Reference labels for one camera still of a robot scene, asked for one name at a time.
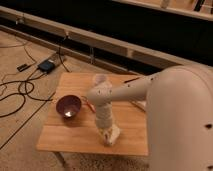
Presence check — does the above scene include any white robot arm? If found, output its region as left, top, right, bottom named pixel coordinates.
left=87, top=65, right=213, bottom=171

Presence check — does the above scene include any small black device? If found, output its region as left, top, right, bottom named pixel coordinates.
left=17, top=64, right=30, bottom=72

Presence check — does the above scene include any orange carrot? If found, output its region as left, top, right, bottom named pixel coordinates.
left=83, top=96, right=96, bottom=113

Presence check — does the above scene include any white sponge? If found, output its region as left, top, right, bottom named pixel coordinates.
left=103, top=127, right=119, bottom=146

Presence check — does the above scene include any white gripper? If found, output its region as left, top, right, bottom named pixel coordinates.
left=95, top=104, right=120, bottom=140

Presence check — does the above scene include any dark purple bowl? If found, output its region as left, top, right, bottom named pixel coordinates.
left=56, top=95, right=82, bottom=118

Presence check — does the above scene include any translucent plastic cup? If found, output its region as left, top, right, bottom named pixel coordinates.
left=92, top=74, right=107, bottom=87

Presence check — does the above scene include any wooden table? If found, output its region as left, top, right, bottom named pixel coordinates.
left=37, top=73, right=148, bottom=156

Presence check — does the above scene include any long wooden beam rail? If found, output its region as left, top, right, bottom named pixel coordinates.
left=0, top=6, right=213, bottom=73

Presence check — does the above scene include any black power adapter box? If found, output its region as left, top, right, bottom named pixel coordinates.
left=38, top=60, right=55, bottom=73

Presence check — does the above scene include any black floor cable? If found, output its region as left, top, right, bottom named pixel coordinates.
left=0, top=70, right=54, bottom=118

